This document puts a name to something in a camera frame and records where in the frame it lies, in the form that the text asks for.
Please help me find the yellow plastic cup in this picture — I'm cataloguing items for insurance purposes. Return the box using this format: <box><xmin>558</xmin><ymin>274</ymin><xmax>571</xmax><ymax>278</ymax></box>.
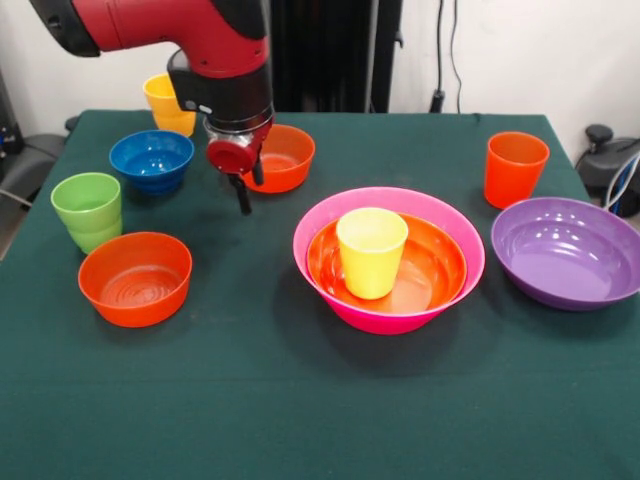
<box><xmin>142</xmin><ymin>72</ymin><xmax>197</xmax><ymax>138</ymax></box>
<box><xmin>335</xmin><ymin>207</ymin><xmax>410</xmax><ymax>301</ymax></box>

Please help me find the small orange plastic bowl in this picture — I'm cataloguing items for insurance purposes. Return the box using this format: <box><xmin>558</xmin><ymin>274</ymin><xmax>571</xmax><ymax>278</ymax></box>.
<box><xmin>77</xmin><ymin>231</ymin><xmax>194</xmax><ymax>329</ymax></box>
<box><xmin>243</xmin><ymin>124</ymin><xmax>317</xmax><ymax>194</ymax></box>

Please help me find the black hanging wall cable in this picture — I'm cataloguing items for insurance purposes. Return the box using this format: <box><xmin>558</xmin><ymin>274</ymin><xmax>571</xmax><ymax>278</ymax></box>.
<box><xmin>431</xmin><ymin>0</ymin><xmax>464</xmax><ymax>115</ymax></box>

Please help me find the black column stand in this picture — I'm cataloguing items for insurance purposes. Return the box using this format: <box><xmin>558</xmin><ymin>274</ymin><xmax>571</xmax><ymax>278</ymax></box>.
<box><xmin>267</xmin><ymin>0</ymin><xmax>405</xmax><ymax>114</ymax></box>

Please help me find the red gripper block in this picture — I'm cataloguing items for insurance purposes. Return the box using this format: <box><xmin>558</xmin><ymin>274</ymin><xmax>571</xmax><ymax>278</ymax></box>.
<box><xmin>206</xmin><ymin>124</ymin><xmax>274</xmax><ymax>216</ymax></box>

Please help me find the green plastic cup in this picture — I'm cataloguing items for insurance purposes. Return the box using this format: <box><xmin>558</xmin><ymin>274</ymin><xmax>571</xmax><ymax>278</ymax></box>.
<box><xmin>50</xmin><ymin>172</ymin><xmax>124</xmax><ymax>255</ymax></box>

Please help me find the purple plastic bowl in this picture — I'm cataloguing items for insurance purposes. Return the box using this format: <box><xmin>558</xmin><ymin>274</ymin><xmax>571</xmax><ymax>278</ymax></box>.
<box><xmin>490</xmin><ymin>196</ymin><xmax>640</xmax><ymax>312</ymax></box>

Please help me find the tangle of floor cables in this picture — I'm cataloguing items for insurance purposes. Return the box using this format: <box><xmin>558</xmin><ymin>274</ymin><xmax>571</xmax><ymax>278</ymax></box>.
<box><xmin>605</xmin><ymin>152</ymin><xmax>640</xmax><ymax>217</ymax></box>

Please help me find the large orange plastic bowl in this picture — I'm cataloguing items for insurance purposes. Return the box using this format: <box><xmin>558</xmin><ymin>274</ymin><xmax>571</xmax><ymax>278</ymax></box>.
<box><xmin>305</xmin><ymin>212</ymin><xmax>468</xmax><ymax>316</ymax></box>

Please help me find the black chair base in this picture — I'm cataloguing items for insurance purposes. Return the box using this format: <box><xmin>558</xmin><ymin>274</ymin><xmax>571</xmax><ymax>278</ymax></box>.
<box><xmin>574</xmin><ymin>123</ymin><xmax>640</xmax><ymax>211</ymax></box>
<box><xmin>0</xmin><ymin>132</ymin><xmax>66</xmax><ymax>201</ymax></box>

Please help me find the orange plastic cup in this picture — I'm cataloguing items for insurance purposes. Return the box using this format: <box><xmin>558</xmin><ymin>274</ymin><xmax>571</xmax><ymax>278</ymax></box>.
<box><xmin>483</xmin><ymin>131</ymin><xmax>551</xmax><ymax>211</ymax></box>

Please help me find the dark green table cloth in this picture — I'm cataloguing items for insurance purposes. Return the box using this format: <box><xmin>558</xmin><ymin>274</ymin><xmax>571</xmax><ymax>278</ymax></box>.
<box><xmin>0</xmin><ymin>109</ymin><xmax>640</xmax><ymax>480</ymax></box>

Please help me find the blue plastic bowl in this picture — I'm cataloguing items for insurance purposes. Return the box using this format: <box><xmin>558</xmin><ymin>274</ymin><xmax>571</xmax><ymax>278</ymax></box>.
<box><xmin>108</xmin><ymin>129</ymin><xmax>196</xmax><ymax>197</ymax></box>

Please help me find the large pink plastic bowl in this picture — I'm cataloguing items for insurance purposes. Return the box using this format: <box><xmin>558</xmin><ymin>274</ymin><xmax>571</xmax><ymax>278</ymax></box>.
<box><xmin>292</xmin><ymin>186</ymin><xmax>487</xmax><ymax>336</ymax></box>

